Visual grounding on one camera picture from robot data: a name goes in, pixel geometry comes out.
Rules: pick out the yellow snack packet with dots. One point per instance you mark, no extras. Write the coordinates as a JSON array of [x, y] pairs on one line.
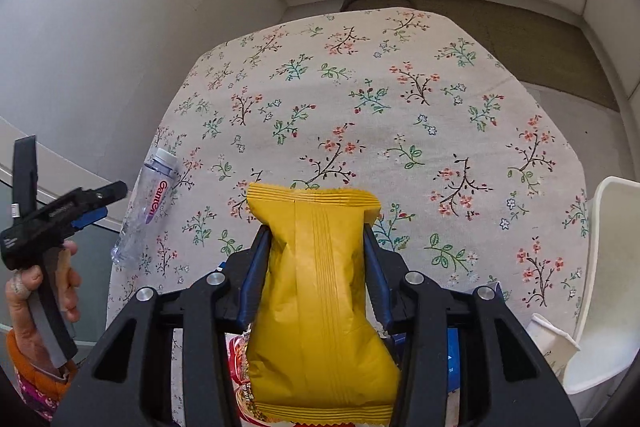
[[320, 297]]

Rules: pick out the clear plastic bottle red label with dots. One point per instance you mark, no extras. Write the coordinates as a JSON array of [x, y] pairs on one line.
[[150, 202]]

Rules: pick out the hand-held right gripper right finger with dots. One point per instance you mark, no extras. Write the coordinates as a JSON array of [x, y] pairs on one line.
[[382, 302]]

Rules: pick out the crushed floral paper cup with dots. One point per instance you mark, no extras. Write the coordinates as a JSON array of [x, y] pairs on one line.
[[555, 342]]

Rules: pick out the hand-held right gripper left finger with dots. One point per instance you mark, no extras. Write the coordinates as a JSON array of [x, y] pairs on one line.
[[252, 272]]

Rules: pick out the red snack packet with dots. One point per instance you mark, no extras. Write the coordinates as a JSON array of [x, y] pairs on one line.
[[237, 357]]

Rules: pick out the floral tablecloth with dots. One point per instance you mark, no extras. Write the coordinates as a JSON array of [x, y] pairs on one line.
[[400, 132]]

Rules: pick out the white kitchen cabinet with drawers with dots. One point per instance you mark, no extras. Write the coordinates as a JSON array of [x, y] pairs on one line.
[[617, 17]]

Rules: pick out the white plastic bin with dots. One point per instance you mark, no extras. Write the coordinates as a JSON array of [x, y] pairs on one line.
[[610, 257]]

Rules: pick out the person's left hand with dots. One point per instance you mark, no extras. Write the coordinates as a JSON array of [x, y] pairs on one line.
[[25, 289]]

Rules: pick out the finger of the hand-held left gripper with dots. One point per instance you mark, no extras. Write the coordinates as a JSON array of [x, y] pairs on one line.
[[92, 217], [100, 194]]

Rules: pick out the round brown stool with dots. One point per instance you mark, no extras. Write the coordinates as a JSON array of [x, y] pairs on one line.
[[375, 1]]

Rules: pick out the blue cardboard box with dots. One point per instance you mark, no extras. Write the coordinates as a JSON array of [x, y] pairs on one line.
[[452, 359]]

